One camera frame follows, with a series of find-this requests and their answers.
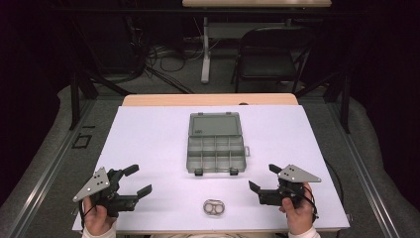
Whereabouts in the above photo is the person's left hand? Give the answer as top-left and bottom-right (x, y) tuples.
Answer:
(81, 195), (117, 236)

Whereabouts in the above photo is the black cable beside table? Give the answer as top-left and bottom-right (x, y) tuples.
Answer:
(323, 160), (345, 207)

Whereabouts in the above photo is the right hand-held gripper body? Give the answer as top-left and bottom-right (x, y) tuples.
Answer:
(258, 164), (322, 209)

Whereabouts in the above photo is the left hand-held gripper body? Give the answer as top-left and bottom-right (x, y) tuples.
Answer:
(72, 167), (140, 218)

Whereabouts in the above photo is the clear packet with two rings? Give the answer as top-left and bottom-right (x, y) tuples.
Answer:
(202, 198), (227, 218)

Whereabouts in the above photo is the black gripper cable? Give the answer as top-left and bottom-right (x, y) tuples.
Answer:
(301, 184), (320, 223)

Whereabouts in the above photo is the bundle of floor cables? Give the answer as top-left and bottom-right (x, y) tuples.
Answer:
(132, 29), (206, 95)

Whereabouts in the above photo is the person's right hand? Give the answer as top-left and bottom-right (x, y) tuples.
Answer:
(278, 181), (317, 236)

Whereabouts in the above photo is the white table cover board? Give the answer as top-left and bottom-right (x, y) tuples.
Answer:
(71, 104), (352, 233)

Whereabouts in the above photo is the black folding chair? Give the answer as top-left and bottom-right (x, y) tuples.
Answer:
(230, 26), (315, 94)

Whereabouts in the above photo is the wooden table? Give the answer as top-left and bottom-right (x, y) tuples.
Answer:
(121, 92), (300, 107)

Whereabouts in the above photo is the white-legged background table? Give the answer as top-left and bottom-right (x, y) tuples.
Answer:
(181, 0), (333, 85)

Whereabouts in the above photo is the black metal frame stand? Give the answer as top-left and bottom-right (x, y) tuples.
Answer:
(68, 62), (137, 131)
(293, 70), (352, 135)

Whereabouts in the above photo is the grey plastic compartment box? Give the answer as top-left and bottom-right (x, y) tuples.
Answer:
(185, 111), (252, 178)

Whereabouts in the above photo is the aluminium floor rail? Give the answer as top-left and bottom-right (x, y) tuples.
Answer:
(325, 102), (402, 238)
(6, 98), (97, 238)

